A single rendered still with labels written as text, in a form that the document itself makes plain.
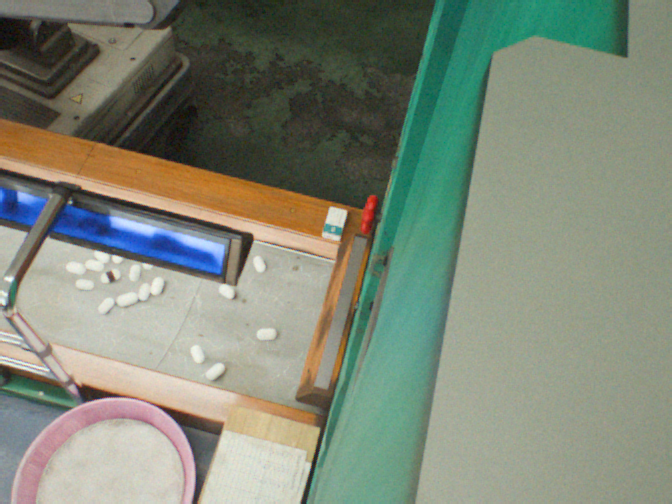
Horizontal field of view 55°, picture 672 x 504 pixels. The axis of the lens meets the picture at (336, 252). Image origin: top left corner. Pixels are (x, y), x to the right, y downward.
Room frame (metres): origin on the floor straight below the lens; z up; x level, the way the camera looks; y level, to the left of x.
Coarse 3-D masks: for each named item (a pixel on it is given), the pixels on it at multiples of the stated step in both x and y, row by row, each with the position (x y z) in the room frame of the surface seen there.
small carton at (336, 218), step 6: (330, 210) 0.70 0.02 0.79; (336, 210) 0.70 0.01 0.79; (342, 210) 0.71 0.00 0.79; (330, 216) 0.69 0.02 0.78; (336, 216) 0.69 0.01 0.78; (342, 216) 0.69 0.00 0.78; (330, 222) 0.67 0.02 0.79; (336, 222) 0.68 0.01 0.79; (342, 222) 0.68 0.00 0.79; (324, 228) 0.66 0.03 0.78; (330, 228) 0.66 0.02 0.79; (336, 228) 0.66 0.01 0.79; (342, 228) 0.67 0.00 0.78; (324, 234) 0.65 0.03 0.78; (330, 234) 0.65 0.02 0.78; (336, 234) 0.65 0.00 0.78; (336, 240) 0.65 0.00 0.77
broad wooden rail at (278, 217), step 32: (0, 128) 0.78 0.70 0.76; (32, 128) 0.79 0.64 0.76; (0, 160) 0.70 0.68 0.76; (32, 160) 0.71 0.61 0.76; (64, 160) 0.73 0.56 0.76; (96, 160) 0.74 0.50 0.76; (128, 160) 0.75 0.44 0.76; (160, 160) 0.77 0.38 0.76; (128, 192) 0.68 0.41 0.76; (160, 192) 0.69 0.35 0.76; (192, 192) 0.70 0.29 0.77; (224, 192) 0.72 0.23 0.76; (256, 192) 0.73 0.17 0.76; (288, 192) 0.74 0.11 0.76; (224, 224) 0.65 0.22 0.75; (256, 224) 0.66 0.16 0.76; (288, 224) 0.67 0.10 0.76; (320, 224) 0.68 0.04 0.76; (352, 224) 0.69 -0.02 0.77; (320, 256) 0.62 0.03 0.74
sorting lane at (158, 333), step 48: (0, 240) 0.54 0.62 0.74; (48, 240) 0.56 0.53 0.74; (48, 288) 0.46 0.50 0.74; (96, 288) 0.48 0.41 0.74; (192, 288) 0.51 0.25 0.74; (240, 288) 0.53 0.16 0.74; (288, 288) 0.54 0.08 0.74; (48, 336) 0.38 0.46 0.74; (96, 336) 0.39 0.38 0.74; (144, 336) 0.41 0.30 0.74; (192, 336) 0.42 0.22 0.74; (240, 336) 0.44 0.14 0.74; (288, 336) 0.45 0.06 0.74; (240, 384) 0.35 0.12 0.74; (288, 384) 0.36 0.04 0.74
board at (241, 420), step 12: (240, 408) 0.30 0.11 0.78; (228, 420) 0.28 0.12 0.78; (240, 420) 0.28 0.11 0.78; (252, 420) 0.28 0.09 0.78; (264, 420) 0.29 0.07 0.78; (276, 420) 0.29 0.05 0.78; (288, 420) 0.29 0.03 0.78; (240, 432) 0.26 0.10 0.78; (252, 432) 0.26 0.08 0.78; (264, 432) 0.27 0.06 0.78; (276, 432) 0.27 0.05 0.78; (288, 432) 0.27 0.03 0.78; (300, 432) 0.28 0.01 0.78; (312, 432) 0.28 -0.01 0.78; (288, 444) 0.25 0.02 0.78; (300, 444) 0.26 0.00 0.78; (312, 444) 0.26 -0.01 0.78; (312, 456) 0.24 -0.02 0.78
